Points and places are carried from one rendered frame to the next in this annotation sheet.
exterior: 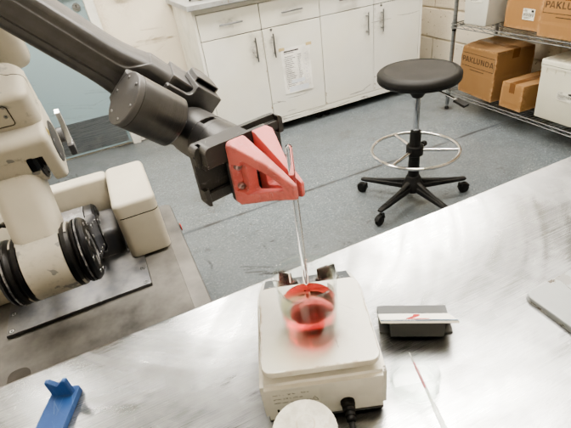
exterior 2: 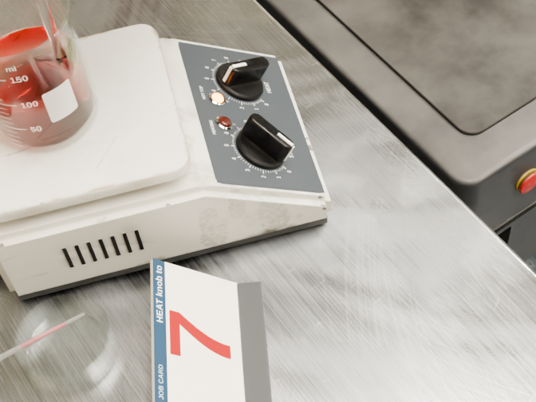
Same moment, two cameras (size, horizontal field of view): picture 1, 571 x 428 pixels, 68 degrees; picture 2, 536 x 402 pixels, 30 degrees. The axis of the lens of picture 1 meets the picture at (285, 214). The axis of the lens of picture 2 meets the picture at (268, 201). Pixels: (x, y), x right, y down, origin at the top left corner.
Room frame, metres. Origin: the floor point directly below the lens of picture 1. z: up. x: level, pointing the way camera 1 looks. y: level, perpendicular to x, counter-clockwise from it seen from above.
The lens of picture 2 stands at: (0.36, -0.41, 1.27)
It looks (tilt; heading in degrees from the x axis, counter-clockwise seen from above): 55 degrees down; 81
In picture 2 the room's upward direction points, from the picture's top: 7 degrees counter-clockwise
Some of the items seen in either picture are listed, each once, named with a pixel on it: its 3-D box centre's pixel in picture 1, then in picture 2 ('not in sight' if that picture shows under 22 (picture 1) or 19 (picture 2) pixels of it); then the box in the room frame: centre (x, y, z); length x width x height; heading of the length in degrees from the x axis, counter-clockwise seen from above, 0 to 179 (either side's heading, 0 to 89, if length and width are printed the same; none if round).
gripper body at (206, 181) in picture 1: (228, 151); not in sight; (0.41, 0.05, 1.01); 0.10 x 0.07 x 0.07; 123
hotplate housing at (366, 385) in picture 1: (313, 330); (130, 152); (0.34, -0.01, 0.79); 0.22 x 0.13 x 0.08; 179
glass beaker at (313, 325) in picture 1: (308, 306); (25, 68); (0.30, -0.01, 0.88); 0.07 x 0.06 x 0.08; 157
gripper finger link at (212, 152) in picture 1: (259, 177); not in sight; (0.34, 0.02, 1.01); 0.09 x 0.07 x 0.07; 33
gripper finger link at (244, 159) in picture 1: (276, 169); not in sight; (0.35, 0.00, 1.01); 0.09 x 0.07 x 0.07; 33
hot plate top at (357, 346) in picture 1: (313, 323); (72, 117); (0.31, -0.01, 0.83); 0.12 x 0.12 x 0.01; 89
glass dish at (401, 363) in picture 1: (415, 377); (66, 344); (0.28, -0.12, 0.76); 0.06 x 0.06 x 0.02
